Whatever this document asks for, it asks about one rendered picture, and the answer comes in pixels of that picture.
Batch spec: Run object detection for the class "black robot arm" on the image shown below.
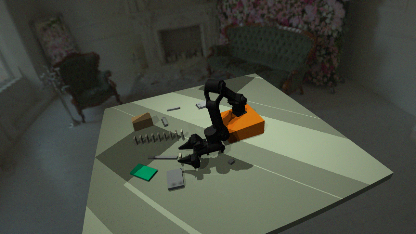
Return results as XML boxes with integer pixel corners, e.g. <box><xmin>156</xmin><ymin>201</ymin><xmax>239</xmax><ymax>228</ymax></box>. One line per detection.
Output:
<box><xmin>190</xmin><ymin>79</ymin><xmax>247</xmax><ymax>153</ymax></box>

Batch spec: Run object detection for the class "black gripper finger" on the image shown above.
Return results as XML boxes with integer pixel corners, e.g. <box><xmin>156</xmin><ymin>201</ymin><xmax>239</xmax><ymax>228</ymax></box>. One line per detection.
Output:
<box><xmin>179</xmin><ymin>137</ymin><xmax>193</xmax><ymax>150</ymax></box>
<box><xmin>178</xmin><ymin>154</ymin><xmax>193</xmax><ymax>167</ymax></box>

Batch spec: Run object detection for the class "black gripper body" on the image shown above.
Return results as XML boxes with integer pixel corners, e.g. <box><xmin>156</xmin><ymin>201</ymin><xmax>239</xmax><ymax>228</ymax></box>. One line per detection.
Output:
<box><xmin>191</xmin><ymin>141</ymin><xmax>211</xmax><ymax>169</ymax></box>

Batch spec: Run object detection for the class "green flat rectangular block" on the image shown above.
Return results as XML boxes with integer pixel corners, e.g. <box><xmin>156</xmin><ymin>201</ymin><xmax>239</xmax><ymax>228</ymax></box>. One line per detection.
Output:
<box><xmin>130</xmin><ymin>164</ymin><xmax>158</xmax><ymax>182</ymax></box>

